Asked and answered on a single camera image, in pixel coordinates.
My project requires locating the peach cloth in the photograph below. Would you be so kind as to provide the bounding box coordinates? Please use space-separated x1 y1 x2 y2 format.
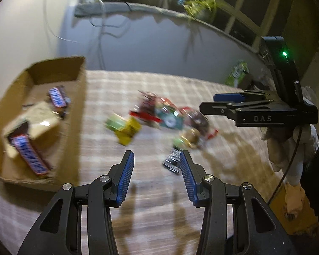
284 182 306 215

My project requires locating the red and green snack packet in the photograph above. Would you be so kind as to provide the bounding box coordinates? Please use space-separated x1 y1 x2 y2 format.
153 98 185 130

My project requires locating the small brown chocolate bar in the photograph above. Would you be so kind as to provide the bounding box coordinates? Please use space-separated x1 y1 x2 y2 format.
47 85 72 119

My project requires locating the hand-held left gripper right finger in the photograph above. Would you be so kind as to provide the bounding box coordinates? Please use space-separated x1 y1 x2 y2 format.
179 150 298 255

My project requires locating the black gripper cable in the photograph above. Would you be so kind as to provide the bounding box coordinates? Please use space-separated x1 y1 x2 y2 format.
267 125 304 205

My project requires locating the clear red-trimmed snack bag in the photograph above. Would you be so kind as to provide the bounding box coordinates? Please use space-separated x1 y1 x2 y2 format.
179 107 219 149
129 90 165 124

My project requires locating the green and tan snack packet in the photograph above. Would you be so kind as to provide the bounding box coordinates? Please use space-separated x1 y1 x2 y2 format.
173 129 202 150

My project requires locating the yellow snack packet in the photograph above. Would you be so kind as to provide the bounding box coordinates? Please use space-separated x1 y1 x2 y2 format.
114 117 142 146

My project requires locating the green potted plant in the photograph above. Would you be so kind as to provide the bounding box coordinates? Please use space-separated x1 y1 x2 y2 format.
183 0 218 23

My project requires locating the large brown chocolate bar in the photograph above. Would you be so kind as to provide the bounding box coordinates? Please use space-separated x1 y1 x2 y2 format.
5 123 54 180

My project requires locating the cream snack packet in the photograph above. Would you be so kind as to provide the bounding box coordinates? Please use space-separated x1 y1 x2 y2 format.
3 100 61 158

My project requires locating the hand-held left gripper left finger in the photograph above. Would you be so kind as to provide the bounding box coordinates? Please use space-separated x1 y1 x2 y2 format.
17 150 135 255

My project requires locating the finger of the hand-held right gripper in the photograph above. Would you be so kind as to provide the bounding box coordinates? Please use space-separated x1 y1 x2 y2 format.
213 90 278 104
199 101 238 118

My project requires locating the white cable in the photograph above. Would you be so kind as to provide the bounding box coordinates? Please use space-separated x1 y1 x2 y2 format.
43 0 79 43

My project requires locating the grey windowsill cloth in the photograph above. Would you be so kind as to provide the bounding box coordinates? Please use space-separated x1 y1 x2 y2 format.
74 1 229 34

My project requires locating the brown cardboard box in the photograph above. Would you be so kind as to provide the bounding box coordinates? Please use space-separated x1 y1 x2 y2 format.
0 56 87 193

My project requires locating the yellow box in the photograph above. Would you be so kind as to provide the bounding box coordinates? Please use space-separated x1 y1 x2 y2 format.
270 183 319 237

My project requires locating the green printed box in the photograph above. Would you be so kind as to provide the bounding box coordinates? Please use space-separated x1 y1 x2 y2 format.
225 61 249 87

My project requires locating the black snack packet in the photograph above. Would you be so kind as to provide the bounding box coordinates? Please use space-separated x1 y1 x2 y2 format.
162 149 182 176

